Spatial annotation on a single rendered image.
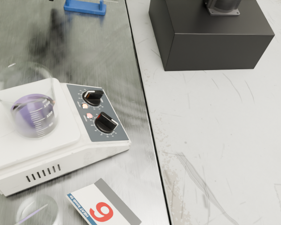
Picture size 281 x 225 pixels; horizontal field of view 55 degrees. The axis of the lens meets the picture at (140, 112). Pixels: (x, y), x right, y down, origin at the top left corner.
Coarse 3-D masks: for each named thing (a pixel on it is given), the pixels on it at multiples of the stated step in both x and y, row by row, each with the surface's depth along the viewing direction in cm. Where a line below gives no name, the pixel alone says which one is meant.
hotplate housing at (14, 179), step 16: (80, 128) 39; (80, 144) 38; (96, 144) 39; (112, 144) 41; (128, 144) 43; (32, 160) 35; (48, 160) 36; (64, 160) 38; (80, 160) 40; (96, 160) 42; (0, 176) 34; (16, 176) 35; (32, 176) 37; (48, 176) 39; (0, 192) 37; (16, 192) 39
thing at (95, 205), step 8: (80, 192) 38; (88, 192) 39; (96, 192) 40; (80, 200) 37; (88, 200) 38; (96, 200) 38; (104, 200) 39; (88, 208) 36; (96, 208) 37; (104, 208) 38; (112, 208) 39; (96, 216) 36; (104, 216) 37; (112, 216) 38; (104, 224) 36; (112, 224) 36; (120, 224) 37
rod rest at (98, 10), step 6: (66, 0) 64; (72, 0) 67; (78, 0) 68; (102, 0) 64; (66, 6) 66; (72, 6) 66; (78, 6) 66; (84, 6) 66; (90, 6) 67; (96, 6) 67; (102, 6) 66; (84, 12) 66; (90, 12) 66; (96, 12) 66; (102, 12) 66
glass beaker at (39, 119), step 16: (16, 64) 32; (32, 64) 32; (0, 80) 31; (16, 80) 33; (32, 80) 34; (48, 80) 33; (0, 96) 31; (16, 96) 35; (48, 96) 31; (16, 112) 30; (32, 112) 30; (48, 112) 32; (16, 128) 33; (32, 128) 33; (48, 128) 34
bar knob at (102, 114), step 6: (102, 114) 41; (96, 120) 42; (102, 120) 41; (108, 120) 41; (114, 120) 42; (96, 126) 41; (102, 126) 41; (108, 126) 42; (114, 126) 41; (108, 132) 41
